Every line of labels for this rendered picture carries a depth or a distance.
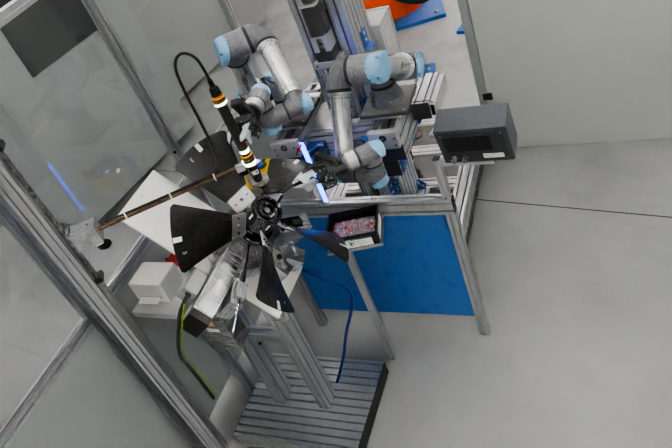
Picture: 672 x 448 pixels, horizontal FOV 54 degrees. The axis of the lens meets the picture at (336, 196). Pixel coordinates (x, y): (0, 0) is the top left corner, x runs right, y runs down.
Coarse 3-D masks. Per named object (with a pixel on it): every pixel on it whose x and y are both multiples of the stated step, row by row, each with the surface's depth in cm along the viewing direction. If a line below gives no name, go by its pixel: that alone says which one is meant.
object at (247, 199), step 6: (246, 186) 236; (240, 192) 236; (246, 192) 236; (234, 198) 237; (246, 198) 236; (252, 198) 236; (234, 204) 237; (240, 204) 237; (246, 204) 236; (240, 210) 237
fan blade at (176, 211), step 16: (176, 208) 214; (192, 208) 217; (176, 224) 213; (192, 224) 216; (208, 224) 220; (224, 224) 225; (192, 240) 217; (208, 240) 222; (224, 240) 227; (176, 256) 213; (192, 256) 218
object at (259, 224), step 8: (256, 200) 231; (264, 200) 234; (272, 200) 235; (248, 208) 231; (256, 208) 230; (264, 208) 232; (272, 208) 233; (280, 208) 234; (248, 216) 231; (256, 216) 228; (264, 216) 229; (272, 216) 231; (280, 216) 233; (248, 224) 232; (256, 224) 229; (264, 224) 228; (272, 224) 229; (248, 232) 236; (256, 232) 233; (264, 232) 233; (272, 232) 241; (248, 240) 235; (256, 240) 236
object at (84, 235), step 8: (80, 224) 229; (88, 224) 228; (96, 224) 230; (72, 232) 227; (80, 232) 225; (88, 232) 226; (96, 232) 226; (72, 240) 226; (80, 240) 226; (88, 240) 227; (96, 240) 228; (80, 248) 228; (88, 248) 229
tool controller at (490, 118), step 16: (448, 112) 237; (464, 112) 234; (480, 112) 231; (496, 112) 229; (448, 128) 233; (464, 128) 230; (480, 128) 228; (496, 128) 225; (512, 128) 234; (448, 144) 238; (464, 144) 236; (480, 144) 234; (496, 144) 232; (512, 144) 233; (448, 160) 246; (464, 160) 241; (480, 160) 243
